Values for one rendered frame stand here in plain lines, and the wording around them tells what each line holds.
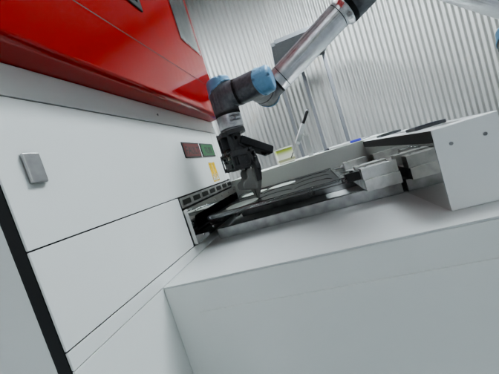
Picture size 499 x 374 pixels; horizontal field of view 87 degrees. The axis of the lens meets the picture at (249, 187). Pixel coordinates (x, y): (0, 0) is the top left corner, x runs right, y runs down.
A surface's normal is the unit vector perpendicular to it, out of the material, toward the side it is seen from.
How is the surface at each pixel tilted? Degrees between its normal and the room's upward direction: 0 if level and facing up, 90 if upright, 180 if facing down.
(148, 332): 90
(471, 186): 90
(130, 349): 90
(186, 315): 90
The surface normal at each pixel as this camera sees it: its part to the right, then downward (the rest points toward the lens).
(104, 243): 0.93, -0.28
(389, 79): -0.21, 0.13
